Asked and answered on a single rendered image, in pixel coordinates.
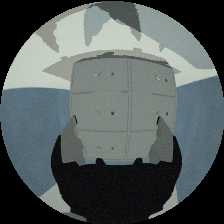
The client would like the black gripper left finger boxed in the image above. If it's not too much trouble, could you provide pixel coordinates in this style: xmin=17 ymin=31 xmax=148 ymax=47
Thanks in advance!
xmin=51 ymin=115 xmax=88 ymax=195

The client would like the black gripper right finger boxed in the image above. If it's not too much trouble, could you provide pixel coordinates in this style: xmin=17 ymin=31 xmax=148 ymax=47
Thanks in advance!
xmin=148 ymin=116 xmax=182 ymax=193

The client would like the grey drawer front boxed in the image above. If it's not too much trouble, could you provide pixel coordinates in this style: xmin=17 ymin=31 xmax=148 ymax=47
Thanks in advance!
xmin=127 ymin=133 xmax=157 ymax=159
xmin=72 ymin=60 xmax=128 ymax=94
xmin=78 ymin=132 xmax=127 ymax=159
xmin=72 ymin=95 xmax=128 ymax=131
xmin=130 ymin=95 xmax=175 ymax=131
xmin=130 ymin=60 xmax=175 ymax=97

